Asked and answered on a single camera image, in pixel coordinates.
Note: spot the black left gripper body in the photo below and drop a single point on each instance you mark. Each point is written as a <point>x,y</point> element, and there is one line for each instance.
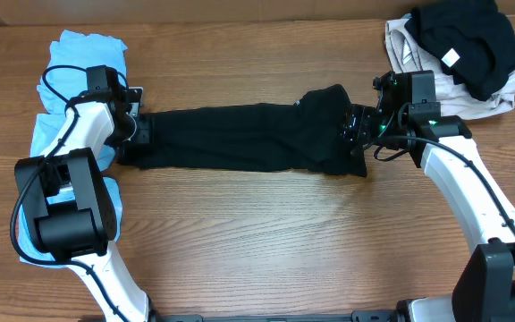
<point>141,135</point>

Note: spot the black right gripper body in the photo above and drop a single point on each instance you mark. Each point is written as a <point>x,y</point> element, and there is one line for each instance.
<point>356,127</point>

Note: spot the black polo shirt with logo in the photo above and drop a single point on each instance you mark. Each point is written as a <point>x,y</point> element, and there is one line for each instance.
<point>306,135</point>

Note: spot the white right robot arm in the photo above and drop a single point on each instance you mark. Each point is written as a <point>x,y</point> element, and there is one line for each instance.
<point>407,119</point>

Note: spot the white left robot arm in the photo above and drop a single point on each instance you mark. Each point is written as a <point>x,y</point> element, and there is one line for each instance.
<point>64,216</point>

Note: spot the folded beige garment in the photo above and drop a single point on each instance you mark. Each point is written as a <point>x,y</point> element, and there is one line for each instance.
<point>406,55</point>

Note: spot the light blue t-shirt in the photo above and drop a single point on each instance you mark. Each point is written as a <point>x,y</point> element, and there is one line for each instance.
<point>83,51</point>

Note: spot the folded black garment with tag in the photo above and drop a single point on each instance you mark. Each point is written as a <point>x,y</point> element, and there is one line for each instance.
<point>474,42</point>

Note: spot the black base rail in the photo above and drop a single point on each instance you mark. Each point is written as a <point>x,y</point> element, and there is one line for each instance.
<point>275,317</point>

